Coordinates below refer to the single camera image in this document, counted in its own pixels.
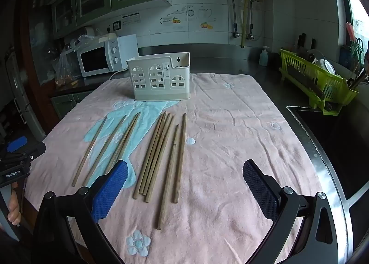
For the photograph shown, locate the person's left hand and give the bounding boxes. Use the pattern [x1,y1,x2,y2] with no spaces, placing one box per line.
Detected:
[7,182,22,226]

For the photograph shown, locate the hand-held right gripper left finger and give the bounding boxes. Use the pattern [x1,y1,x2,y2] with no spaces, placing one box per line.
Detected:
[32,159,129,264]

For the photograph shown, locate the green base cabinet drawer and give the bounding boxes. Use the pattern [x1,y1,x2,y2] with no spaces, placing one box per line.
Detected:
[50,90,95,120]

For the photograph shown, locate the braided metal water hose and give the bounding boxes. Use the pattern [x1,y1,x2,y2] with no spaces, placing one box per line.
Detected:
[248,0,259,40]
[226,0,240,38]

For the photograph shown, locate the window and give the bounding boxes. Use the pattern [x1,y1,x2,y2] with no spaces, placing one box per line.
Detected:
[343,0,369,51]

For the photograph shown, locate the bunch of cutlery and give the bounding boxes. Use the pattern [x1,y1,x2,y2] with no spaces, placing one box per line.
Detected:
[347,67,369,91]

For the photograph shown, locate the dish soap pump bottle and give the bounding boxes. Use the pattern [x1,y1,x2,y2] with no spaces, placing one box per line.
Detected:
[259,46,271,67]

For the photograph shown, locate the green plastic dish rack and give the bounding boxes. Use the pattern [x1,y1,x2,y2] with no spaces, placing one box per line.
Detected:
[278,48,360,116]

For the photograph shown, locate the pink brush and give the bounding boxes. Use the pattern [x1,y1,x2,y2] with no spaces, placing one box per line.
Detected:
[346,22,357,41]

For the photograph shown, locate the white microwave power cord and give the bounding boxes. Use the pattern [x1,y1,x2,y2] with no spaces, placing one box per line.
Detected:
[108,68,129,80]

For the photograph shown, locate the white plastic chopstick holder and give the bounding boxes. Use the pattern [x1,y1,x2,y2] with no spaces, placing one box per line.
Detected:
[127,52,191,101]

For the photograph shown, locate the white plates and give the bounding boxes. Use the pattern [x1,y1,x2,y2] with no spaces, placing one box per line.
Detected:
[315,57,337,76]

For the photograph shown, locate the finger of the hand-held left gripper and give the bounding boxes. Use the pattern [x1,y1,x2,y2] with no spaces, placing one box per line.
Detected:
[6,136,29,153]
[19,142,47,163]

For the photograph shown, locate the yellow gas hose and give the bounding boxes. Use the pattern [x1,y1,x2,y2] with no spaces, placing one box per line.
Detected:
[241,0,250,48]

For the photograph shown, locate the clear plastic bag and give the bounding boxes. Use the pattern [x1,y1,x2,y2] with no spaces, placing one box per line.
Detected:
[55,35,88,86]

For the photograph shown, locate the steel kitchen sink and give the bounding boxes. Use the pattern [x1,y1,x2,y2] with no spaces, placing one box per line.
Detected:
[287,105,369,199]

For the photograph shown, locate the pink towel with blue pattern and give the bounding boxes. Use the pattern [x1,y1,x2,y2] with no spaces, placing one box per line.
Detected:
[24,72,323,264]

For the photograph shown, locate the white microwave oven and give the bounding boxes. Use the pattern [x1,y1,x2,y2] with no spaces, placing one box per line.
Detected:
[76,34,139,78]

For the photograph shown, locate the fruit wall sticker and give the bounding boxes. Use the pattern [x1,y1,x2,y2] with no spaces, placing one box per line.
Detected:
[158,5,215,31]

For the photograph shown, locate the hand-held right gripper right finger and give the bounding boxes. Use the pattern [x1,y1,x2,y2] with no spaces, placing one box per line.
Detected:
[242,160,339,264]

